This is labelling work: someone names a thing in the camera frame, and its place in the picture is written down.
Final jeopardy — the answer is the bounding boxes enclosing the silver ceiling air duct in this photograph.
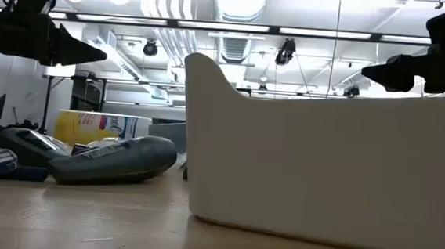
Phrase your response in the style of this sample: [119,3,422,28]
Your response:
[212,0,270,25]

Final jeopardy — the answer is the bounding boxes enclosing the white plastic bin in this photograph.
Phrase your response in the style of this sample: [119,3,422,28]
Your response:
[172,52,445,249]

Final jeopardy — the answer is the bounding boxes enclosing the black horizontal rig bar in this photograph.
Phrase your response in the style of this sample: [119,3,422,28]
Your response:
[0,5,434,46]

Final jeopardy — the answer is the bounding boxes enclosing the black-legged background table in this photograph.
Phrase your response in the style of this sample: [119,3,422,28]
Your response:
[39,73,187,144]

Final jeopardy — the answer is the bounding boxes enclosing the black background monitor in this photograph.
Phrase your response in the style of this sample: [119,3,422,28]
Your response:
[0,92,8,122]

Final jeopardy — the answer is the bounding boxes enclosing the yellow disinfecting wipes canister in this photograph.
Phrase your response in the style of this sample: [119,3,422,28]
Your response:
[52,108,153,152]

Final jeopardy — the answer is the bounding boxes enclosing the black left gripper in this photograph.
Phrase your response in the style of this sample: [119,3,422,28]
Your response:
[0,9,110,70]

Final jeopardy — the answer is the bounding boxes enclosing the clear plastic bag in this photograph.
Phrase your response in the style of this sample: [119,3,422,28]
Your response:
[146,119,189,154]

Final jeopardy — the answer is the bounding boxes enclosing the black hanging camera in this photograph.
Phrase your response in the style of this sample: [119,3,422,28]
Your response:
[275,37,298,67]
[143,38,159,57]

